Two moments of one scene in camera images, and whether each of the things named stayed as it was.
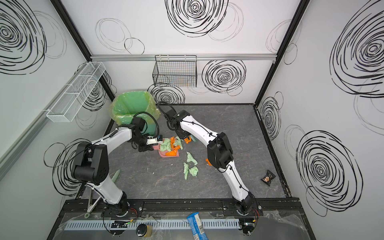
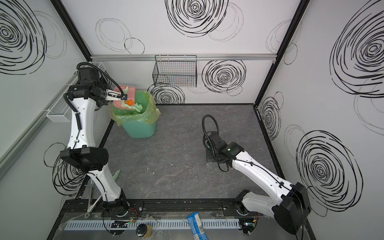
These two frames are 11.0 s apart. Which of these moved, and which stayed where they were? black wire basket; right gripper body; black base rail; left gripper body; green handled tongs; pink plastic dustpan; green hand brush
Moved: green hand brush; pink plastic dustpan; right gripper body; left gripper body
Stayed: green handled tongs; black wire basket; black base rail
